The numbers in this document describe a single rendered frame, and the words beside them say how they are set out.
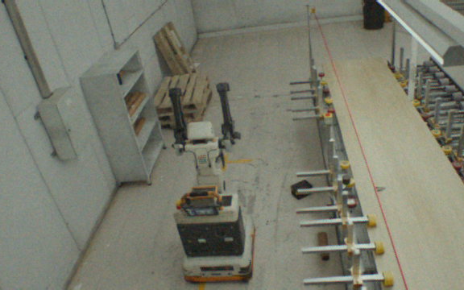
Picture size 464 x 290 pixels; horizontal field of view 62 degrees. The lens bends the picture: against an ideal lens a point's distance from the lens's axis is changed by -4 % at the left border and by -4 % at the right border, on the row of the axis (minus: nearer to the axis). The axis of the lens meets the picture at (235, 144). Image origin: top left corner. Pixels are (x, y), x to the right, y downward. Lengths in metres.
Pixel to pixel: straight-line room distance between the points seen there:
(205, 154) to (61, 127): 1.43
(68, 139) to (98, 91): 0.91
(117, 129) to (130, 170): 0.60
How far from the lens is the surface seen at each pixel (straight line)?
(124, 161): 5.13
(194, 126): 3.36
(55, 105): 3.91
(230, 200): 3.35
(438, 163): 3.58
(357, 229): 3.29
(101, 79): 4.66
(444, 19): 1.69
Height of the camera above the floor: 2.92
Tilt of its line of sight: 31 degrees down
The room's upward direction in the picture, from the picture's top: 10 degrees counter-clockwise
